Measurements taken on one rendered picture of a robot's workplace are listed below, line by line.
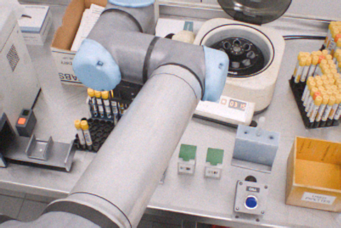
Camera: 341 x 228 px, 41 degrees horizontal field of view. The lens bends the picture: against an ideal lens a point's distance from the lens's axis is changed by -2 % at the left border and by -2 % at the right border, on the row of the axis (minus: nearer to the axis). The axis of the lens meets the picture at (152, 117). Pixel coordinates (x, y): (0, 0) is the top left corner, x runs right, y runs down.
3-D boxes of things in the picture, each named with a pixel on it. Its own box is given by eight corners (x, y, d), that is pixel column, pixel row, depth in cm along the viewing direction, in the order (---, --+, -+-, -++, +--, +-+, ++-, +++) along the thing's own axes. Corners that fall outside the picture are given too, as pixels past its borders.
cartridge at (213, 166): (203, 177, 114) (204, 163, 108) (206, 161, 116) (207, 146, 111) (220, 180, 113) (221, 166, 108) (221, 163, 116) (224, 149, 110)
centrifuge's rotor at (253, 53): (199, 80, 125) (200, 61, 119) (214, 41, 134) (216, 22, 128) (256, 94, 121) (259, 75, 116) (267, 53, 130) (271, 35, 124)
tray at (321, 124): (339, 125, 121) (341, 120, 119) (305, 129, 121) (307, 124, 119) (318, 76, 131) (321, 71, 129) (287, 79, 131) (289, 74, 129)
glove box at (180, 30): (143, 94, 130) (140, 71, 122) (159, 35, 144) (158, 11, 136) (187, 100, 128) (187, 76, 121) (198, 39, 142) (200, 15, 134)
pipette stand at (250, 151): (230, 164, 115) (234, 142, 107) (235, 142, 119) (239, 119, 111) (270, 174, 113) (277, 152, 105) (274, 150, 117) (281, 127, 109)
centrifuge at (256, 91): (174, 112, 126) (173, 82, 116) (205, 39, 142) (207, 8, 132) (261, 136, 120) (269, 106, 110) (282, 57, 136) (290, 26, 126)
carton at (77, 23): (58, 85, 134) (47, 47, 122) (86, 18, 150) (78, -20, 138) (142, 95, 130) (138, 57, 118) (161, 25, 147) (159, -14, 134)
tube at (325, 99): (311, 124, 121) (321, 97, 112) (314, 119, 122) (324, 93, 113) (317, 127, 120) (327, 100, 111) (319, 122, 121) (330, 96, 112)
